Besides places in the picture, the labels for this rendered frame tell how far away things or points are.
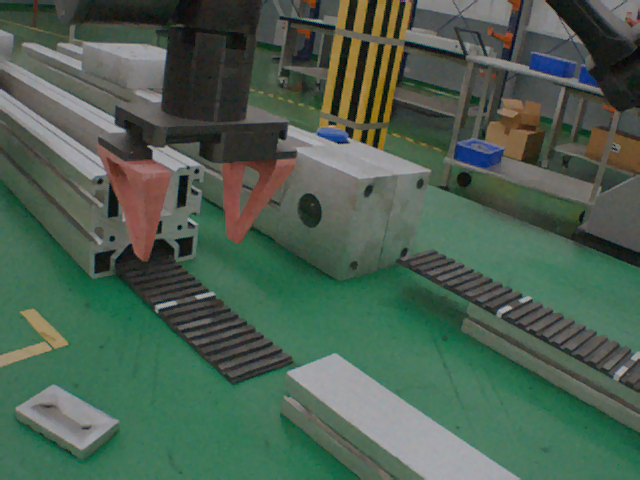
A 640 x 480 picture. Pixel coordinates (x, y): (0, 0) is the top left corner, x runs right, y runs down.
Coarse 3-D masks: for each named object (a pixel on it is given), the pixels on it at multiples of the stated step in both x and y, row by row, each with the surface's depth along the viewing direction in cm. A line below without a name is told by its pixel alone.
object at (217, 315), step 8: (200, 312) 43; (208, 312) 44; (216, 312) 44; (224, 312) 44; (232, 312) 44; (168, 320) 42; (176, 320) 42; (184, 320) 42; (192, 320) 43; (200, 320) 42; (208, 320) 43; (216, 320) 43; (224, 320) 43; (176, 328) 41; (184, 328) 41; (192, 328) 42; (200, 328) 42
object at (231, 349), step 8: (248, 336) 42; (256, 336) 42; (216, 344) 40; (224, 344) 40; (232, 344) 41; (240, 344) 41; (248, 344) 41; (256, 344) 41; (264, 344) 41; (272, 344) 42; (200, 352) 39; (208, 352) 39; (216, 352) 40; (224, 352) 39; (232, 352) 40; (240, 352) 40; (248, 352) 40; (208, 360) 39; (216, 360) 38; (224, 360) 39
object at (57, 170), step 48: (0, 96) 62; (48, 96) 67; (0, 144) 60; (48, 144) 49; (96, 144) 58; (48, 192) 50; (96, 192) 45; (192, 192) 51; (96, 240) 46; (192, 240) 52
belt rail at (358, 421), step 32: (288, 384) 34; (320, 384) 34; (352, 384) 34; (288, 416) 35; (320, 416) 33; (352, 416) 31; (384, 416) 32; (416, 416) 32; (352, 448) 32; (384, 448) 29; (416, 448) 30; (448, 448) 30
